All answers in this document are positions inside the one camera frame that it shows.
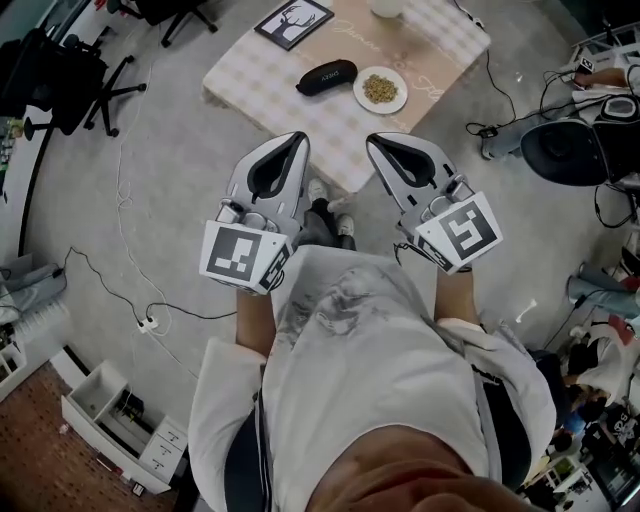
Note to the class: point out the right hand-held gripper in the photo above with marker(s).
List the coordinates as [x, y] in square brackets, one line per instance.
[467, 232]

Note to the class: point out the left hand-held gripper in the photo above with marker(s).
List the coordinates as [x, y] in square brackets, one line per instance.
[227, 255]

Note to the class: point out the black glasses case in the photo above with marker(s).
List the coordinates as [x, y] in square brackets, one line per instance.
[327, 76]

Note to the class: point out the person's right forearm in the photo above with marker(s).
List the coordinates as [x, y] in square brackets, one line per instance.
[457, 297]

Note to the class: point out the person's left forearm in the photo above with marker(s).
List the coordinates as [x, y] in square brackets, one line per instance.
[256, 325]

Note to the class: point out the person's left shoe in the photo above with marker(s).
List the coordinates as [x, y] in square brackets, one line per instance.
[316, 190]

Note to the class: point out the person's shoe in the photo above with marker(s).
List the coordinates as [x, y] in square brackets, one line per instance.
[346, 225]
[316, 190]

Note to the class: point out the white plate of seeds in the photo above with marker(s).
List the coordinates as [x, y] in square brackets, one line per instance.
[380, 90]

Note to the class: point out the person's right shoe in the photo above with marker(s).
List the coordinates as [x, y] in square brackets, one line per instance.
[346, 225]

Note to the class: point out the beige checkered tablecloth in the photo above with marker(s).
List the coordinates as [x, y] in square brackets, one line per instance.
[260, 75]

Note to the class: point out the black round chair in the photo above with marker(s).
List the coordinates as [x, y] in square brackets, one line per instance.
[565, 150]

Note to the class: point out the black framed deer picture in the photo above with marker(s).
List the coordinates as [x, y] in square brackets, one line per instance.
[295, 22]

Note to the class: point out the white power strip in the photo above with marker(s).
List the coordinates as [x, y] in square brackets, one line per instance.
[148, 325]

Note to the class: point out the black office chair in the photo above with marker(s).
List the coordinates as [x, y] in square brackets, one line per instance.
[50, 75]
[170, 12]

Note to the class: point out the person's torso in white shirt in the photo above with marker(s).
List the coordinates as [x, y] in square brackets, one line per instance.
[360, 375]

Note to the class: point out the grey bag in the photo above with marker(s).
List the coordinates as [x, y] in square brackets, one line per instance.
[30, 285]

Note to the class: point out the white drawer cabinet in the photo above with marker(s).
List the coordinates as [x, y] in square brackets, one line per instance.
[100, 395]

